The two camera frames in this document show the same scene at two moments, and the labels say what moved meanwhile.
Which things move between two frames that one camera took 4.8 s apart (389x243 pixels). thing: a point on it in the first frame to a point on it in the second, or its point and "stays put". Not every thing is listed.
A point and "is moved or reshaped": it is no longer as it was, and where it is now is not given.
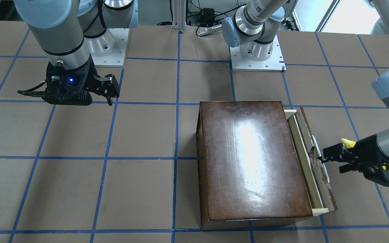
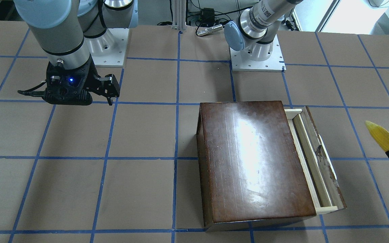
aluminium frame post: (179, 15) stays put
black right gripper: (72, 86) stays put
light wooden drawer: (313, 167) is moved or reshaped
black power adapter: (207, 15) stays put
